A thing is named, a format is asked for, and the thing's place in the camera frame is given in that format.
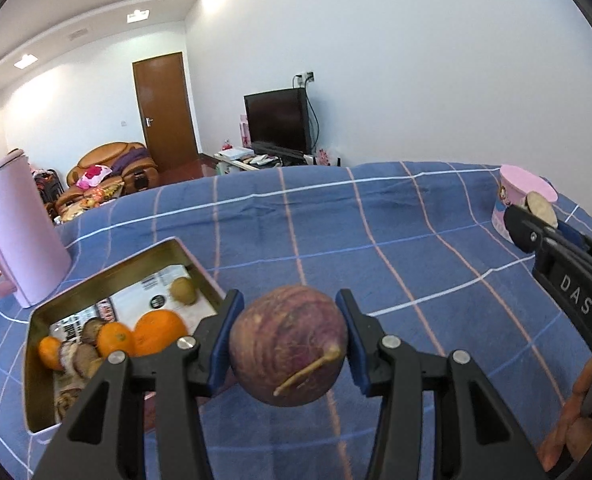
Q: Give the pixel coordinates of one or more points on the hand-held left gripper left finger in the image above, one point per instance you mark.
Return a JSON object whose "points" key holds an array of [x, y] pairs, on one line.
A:
{"points": [[221, 345]]}

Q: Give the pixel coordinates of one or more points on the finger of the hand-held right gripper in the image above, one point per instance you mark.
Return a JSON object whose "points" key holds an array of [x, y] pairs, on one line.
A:
{"points": [[570, 235], [523, 230]]}

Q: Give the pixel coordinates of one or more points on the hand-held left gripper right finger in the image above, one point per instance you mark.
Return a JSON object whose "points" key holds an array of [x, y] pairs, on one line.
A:
{"points": [[355, 355]]}

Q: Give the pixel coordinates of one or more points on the halved dark fruit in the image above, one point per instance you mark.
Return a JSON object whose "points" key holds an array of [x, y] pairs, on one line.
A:
{"points": [[540, 207]]}

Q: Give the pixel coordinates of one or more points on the pink printed cup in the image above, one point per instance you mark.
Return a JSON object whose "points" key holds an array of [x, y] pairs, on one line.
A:
{"points": [[513, 185]]}

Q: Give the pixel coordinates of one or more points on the orange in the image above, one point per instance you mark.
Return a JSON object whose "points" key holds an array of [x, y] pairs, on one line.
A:
{"points": [[115, 340], [48, 352], [158, 332]]}

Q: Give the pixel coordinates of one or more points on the small tan round fruit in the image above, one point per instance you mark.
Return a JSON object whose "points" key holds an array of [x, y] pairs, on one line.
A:
{"points": [[183, 291]]}

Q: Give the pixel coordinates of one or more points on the purple round fruit with stem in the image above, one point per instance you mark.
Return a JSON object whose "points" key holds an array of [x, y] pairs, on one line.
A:
{"points": [[286, 335]]}

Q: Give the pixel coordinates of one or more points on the pink tin box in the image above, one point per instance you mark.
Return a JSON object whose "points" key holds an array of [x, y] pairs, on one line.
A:
{"points": [[38, 400]]}

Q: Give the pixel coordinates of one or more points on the person's right hand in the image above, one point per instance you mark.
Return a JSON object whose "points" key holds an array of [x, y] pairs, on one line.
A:
{"points": [[570, 425]]}

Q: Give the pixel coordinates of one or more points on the printed paper lining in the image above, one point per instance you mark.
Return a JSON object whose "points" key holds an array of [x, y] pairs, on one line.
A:
{"points": [[126, 305]]}

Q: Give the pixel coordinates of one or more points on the blue plaid tablecloth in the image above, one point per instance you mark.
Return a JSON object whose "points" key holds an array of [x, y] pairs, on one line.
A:
{"points": [[375, 220]]}

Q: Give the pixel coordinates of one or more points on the white television stand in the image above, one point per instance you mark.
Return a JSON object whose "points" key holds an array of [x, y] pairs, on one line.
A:
{"points": [[226, 167]]}

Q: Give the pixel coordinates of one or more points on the flat white box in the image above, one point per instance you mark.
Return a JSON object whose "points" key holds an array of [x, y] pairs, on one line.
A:
{"points": [[236, 153]]}

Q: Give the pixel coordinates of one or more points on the cluttered coffee table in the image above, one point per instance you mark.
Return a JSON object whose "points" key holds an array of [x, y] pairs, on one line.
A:
{"points": [[91, 202]]}

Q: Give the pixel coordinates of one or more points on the small pink patterned bag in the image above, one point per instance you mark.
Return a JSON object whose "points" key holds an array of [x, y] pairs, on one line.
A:
{"points": [[324, 157]]}

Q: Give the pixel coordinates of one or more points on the purple blanket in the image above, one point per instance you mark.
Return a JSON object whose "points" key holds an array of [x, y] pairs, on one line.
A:
{"points": [[128, 160]]}

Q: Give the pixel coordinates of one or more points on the pink floral cushion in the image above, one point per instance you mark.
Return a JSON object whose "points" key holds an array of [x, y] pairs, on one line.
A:
{"points": [[93, 175]]}

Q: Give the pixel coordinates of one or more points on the pink gift bag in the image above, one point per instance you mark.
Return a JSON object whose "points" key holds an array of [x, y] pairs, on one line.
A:
{"points": [[244, 132]]}

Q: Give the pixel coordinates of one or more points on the brown leather armchair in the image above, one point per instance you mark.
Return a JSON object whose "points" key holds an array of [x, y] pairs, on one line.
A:
{"points": [[106, 152]]}

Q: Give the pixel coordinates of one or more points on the pink electric kettle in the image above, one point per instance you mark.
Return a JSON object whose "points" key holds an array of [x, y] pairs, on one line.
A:
{"points": [[26, 230]]}

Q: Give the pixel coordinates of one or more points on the black television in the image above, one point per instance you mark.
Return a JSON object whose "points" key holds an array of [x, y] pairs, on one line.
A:
{"points": [[276, 120]]}

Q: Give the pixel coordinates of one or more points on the dark suitcase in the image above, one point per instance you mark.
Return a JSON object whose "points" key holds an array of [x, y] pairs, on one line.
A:
{"points": [[48, 185]]}

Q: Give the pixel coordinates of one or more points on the brown wooden door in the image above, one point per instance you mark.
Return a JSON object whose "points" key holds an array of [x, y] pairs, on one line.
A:
{"points": [[163, 110]]}

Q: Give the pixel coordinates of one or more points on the ceiling vent light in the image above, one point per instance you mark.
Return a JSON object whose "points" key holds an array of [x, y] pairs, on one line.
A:
{"points": [[139, 16], [26, 60]]}

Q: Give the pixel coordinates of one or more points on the wall socket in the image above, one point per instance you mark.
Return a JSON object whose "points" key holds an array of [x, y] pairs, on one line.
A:
{"points": [[306, 77]]}

